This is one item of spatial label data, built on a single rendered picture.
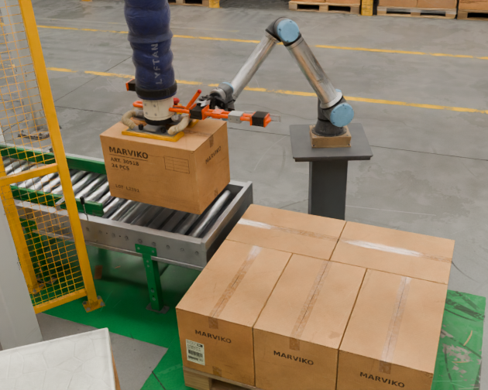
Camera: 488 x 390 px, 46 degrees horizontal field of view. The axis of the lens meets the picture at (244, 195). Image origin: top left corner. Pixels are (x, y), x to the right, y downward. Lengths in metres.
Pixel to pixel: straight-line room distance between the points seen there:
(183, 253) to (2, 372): 1.47
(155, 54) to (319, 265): 1.38
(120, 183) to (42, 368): 1.62
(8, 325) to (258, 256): 1.30
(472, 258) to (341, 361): 1.77
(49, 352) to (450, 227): 3.15
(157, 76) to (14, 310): 1.38
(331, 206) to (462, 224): 1.04
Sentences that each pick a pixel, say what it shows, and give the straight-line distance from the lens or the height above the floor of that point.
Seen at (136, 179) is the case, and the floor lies 0.83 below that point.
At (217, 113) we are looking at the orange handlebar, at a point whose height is 1.23.
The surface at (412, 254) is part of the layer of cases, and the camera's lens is 3.22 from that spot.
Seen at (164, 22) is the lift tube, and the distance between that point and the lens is 3.07.
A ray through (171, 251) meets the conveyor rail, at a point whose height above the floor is 0.49.
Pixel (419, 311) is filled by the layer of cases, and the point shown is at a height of 0.54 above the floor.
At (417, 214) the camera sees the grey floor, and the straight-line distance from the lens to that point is 4.57.
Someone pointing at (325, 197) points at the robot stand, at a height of 0.37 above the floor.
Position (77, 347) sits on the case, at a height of 1.02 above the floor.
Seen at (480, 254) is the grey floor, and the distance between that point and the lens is 4.26.
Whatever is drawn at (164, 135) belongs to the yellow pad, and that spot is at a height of 1.11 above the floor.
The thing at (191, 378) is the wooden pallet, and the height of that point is 0.08.
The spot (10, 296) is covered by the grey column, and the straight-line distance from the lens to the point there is 3.07.
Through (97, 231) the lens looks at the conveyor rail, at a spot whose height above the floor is 0.52.
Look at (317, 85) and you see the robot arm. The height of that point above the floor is 1.21.
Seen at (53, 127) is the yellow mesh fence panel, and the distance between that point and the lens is 3.17.
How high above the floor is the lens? 2.43
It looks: 31 degrees down
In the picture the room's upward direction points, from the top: 3 degrees counter-clockwise
